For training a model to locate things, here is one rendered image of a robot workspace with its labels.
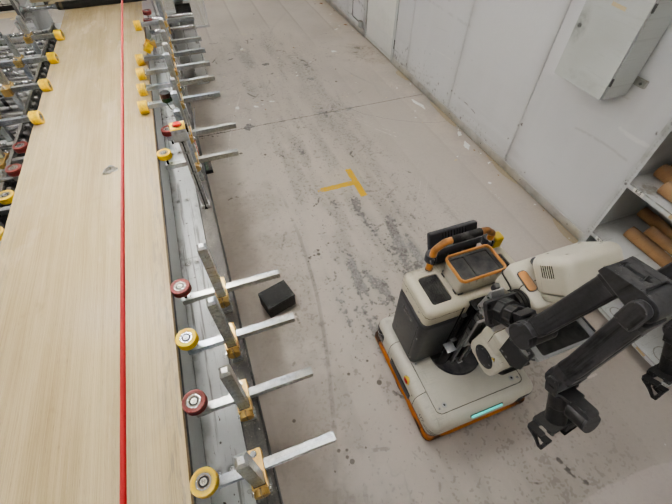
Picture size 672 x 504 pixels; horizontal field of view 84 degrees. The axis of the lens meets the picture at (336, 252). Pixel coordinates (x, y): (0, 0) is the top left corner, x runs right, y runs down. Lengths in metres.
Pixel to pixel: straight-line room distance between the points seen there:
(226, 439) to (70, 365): 0.63
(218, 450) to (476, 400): 1.24
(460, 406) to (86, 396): 1.61
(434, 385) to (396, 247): 1.21
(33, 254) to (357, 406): 1.78
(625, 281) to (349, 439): 1.69
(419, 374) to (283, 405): 0.79
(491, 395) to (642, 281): 1.36
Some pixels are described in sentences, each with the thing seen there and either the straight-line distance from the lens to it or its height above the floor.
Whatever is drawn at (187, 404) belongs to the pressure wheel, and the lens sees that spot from 1.44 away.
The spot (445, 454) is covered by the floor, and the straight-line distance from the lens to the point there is 2.31.
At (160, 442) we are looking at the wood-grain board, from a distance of 1.44.
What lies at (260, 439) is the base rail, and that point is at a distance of 1.56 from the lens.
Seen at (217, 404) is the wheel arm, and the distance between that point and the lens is 1.50.
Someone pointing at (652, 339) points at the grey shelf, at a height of 0.14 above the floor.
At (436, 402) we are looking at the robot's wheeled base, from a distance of 2.07.
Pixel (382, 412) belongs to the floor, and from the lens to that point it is 2.30.
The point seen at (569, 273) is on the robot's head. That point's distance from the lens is 1.22.
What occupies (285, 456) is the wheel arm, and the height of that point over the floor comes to 0.84.
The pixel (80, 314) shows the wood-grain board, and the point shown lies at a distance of 1.81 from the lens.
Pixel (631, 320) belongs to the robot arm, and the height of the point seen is 1.57.
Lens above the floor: 2.19
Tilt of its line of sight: 50 degrees down
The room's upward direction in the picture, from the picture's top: straight up
